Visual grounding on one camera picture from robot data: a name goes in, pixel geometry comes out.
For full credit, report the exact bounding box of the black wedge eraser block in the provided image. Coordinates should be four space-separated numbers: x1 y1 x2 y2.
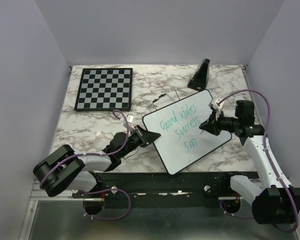
187 58 210 92

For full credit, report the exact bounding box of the black white chessboard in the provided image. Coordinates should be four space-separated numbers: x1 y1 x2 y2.
74 68 133 112

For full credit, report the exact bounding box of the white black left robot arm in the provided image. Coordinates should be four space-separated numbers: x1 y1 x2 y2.
32 125 161 198

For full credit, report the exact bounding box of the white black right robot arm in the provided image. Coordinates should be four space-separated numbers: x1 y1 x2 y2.
199 97 300 225

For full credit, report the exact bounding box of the white whiteboard black frame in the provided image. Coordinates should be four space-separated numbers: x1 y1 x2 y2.
142 90 232 175

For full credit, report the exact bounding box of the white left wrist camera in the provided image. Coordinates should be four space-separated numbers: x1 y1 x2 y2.
123 114 134 132

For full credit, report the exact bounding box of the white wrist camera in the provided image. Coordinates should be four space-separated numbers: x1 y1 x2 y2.
209 97 224 120
123 114 134 132

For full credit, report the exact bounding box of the aluminium rail frame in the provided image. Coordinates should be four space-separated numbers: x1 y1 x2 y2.
27 64 298 240

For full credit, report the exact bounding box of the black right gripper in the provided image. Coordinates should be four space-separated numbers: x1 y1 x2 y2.
199 108 241 136

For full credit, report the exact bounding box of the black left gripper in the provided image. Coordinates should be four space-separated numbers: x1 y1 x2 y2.
119 124 160 159

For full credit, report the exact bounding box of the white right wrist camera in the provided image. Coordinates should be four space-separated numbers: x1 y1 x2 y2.
209 97 224 120

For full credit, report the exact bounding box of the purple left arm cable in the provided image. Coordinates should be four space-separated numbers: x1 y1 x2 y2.
39 109 132 221

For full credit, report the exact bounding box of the black wire whiteboard stand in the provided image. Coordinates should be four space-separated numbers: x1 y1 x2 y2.
146 87 181 112

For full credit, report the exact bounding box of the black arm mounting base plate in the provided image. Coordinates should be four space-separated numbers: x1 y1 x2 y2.
70 171 261 209

